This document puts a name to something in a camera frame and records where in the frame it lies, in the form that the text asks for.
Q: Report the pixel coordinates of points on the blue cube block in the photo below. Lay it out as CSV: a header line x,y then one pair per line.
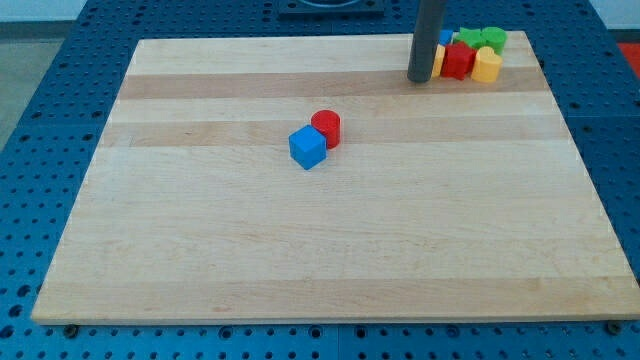
x,y
307,147

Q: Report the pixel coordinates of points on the red cylinder block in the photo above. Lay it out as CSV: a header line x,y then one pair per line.
x,y
328,123

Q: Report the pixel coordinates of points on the light wooden board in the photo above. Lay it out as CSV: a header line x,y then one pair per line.
x,y
449,201

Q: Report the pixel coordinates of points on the yellow block behind rod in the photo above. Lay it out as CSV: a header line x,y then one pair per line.
x,y
438,60

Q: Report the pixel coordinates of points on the red star block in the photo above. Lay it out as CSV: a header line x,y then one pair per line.
x,y
458,60

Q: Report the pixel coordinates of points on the grey cylindrical robot pointer rod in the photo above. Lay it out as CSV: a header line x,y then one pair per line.
x,y
428,25

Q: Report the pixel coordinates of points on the small blue block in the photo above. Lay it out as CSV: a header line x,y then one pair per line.
x,y
446,37

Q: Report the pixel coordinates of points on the yellow heart block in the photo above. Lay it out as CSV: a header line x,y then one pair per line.
x,y
487,65

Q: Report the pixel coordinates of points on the green star block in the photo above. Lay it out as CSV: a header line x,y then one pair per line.
x,y
471,37

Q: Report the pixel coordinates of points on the green cylinder block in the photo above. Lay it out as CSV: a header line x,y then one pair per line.
x,y
495,38

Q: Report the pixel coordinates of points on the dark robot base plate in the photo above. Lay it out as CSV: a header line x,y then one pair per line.
x,y
302,8

